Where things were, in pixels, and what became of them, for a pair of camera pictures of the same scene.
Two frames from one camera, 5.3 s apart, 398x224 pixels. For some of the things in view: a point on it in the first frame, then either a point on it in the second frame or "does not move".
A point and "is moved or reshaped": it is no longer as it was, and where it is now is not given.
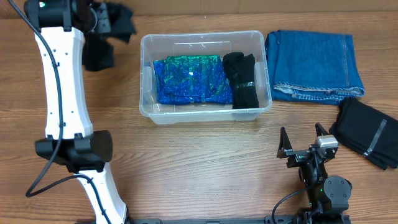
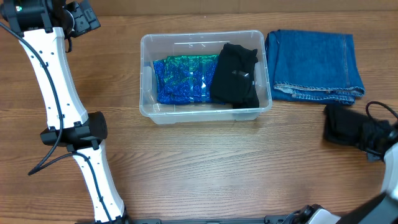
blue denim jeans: [312, 66] does not move
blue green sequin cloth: [192, 79] does not move
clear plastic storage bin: [204, 77] does not move
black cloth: [367, 132] is moved or reshaped
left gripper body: [103, 25] → [83, 22]
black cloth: [98, 53] → [234, 81]
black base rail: [267, 220] does not move
